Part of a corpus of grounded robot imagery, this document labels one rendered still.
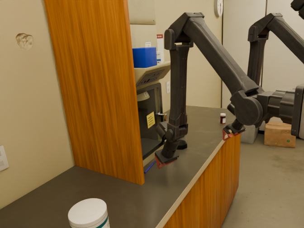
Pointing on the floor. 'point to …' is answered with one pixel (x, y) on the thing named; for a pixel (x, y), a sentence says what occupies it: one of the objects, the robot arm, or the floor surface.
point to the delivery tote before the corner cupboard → (249, 134)
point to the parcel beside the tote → (278, 135)
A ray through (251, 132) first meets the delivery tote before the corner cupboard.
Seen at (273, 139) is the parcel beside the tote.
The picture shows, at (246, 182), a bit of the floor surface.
